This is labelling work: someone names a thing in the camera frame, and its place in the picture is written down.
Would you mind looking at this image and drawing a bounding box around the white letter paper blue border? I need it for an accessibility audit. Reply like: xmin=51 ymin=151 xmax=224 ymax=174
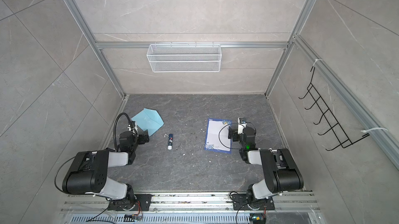
xmin=204 ymin=119 xmax=232 ymax=154

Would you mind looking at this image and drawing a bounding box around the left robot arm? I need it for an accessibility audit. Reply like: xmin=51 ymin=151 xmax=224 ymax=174
xmin=62 ymin=131 xmax=149 ymax=211

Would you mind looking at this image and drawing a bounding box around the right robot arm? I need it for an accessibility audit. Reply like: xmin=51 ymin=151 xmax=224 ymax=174
xmin=228 ymin=124 xmax=304 ymax=204

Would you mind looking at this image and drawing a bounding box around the glue stick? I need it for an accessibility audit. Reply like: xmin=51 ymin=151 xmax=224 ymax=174
xmin=167 ymin=134 xmax=173 ymax=150

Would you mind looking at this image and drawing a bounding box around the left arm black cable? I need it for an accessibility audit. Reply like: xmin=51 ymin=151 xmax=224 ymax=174
xmin=113 ymin=112 xmax=133 ymax=152

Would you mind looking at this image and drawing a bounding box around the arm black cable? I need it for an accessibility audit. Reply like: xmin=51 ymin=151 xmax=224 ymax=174
xmin=113 ymin=112 xmax=133 ymax=152
xmin=218 ymin=123 xmax=241 ymax=150

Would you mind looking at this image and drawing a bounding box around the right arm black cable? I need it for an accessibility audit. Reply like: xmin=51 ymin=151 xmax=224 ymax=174
xmin=218 ymin=123 xmax=241 ymax=150

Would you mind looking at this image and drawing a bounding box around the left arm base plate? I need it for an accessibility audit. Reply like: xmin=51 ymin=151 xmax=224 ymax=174
xmin=107 ymin=194 xmax=152 ymax=211

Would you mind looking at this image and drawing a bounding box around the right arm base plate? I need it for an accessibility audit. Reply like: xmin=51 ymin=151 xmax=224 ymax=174
xmin=229 ymin=191 xmax=275 ymax=211

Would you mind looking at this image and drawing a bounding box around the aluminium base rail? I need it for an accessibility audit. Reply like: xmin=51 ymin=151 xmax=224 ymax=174
xmin=56 ymin=191 xmax=325 ymax=224

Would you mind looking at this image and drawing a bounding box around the white wire mesh basket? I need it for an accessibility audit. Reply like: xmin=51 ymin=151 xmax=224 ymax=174
xmin=147 ymin=44 xmax=222 ymax=73

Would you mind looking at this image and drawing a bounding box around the black wire hook rack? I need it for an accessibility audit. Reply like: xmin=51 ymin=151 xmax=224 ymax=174
xmin=298 ymin=67 xmax=370 ymax=151

